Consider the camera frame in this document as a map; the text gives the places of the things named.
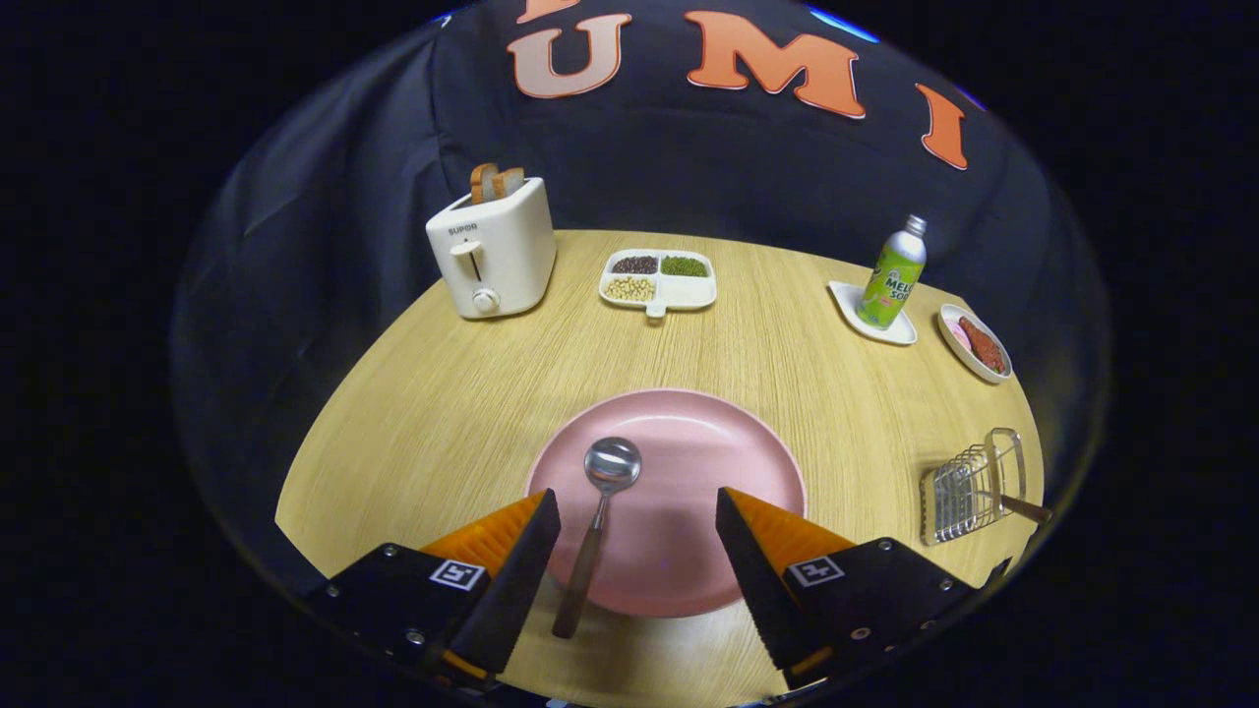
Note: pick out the black backdrop cloth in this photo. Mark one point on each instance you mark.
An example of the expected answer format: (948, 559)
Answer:
(689, 167)

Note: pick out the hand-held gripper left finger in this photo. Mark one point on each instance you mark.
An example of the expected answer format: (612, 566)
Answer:
(516, 580)

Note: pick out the pink plate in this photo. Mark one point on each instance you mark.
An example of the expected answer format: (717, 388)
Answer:
(689, 472)

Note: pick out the white square coaster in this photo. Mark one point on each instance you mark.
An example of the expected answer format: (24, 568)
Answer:
(846, 300)

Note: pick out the pink ham slices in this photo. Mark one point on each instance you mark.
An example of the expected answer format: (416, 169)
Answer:
(959, 334)

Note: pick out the white round food plate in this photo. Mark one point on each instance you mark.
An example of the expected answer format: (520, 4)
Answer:
(959, 352)

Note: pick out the cream toaster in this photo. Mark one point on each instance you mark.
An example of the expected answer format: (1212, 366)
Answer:
(507, 256)

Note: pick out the green soda bottle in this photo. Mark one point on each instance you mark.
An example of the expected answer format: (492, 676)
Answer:
(890, 285)

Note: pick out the white divided dish with beans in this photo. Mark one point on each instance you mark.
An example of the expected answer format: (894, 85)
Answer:
(689, 290)

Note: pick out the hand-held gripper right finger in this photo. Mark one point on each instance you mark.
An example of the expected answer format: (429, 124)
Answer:
(757, 580)

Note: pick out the toast slice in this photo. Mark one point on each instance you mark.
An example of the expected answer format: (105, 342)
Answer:
(482, 184)
(511, 183)

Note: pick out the brown meat pieces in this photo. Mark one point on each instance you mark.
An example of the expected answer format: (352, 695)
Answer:
(984, 344)

